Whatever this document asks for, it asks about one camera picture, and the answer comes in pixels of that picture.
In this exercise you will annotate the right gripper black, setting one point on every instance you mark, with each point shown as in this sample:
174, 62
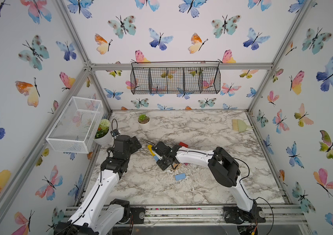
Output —
160, 166

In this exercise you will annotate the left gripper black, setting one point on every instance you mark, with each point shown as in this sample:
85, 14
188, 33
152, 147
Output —
133, 147

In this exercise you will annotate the yellow block long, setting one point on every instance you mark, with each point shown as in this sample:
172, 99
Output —
151, 151

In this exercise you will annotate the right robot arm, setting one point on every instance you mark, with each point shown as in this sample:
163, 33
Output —
224, 168

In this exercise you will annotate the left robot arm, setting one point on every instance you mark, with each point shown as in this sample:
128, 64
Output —
89, 218

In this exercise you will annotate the red block far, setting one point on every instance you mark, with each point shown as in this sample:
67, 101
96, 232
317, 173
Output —
183, 145

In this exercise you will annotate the small potted succulent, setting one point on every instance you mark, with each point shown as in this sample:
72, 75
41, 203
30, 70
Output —
143, 121

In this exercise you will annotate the white pot flowering plant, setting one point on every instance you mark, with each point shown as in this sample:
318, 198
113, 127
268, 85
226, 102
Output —
103, 136

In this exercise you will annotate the green hand brush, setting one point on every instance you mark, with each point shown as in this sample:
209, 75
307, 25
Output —
240, 125

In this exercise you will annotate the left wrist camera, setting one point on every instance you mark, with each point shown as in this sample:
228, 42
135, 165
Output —
115, 133

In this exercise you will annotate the white mesh wall basket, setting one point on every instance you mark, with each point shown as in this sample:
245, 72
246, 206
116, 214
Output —
76, 127

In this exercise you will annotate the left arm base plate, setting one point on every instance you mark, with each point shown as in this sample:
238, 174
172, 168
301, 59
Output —
138, 215

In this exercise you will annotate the black wire wall basket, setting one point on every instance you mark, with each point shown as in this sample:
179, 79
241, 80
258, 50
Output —
167, 78

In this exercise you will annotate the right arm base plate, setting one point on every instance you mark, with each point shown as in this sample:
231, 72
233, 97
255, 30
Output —
234, 215

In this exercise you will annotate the aluminium front rail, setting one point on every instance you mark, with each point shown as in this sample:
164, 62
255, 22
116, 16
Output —
204, 215

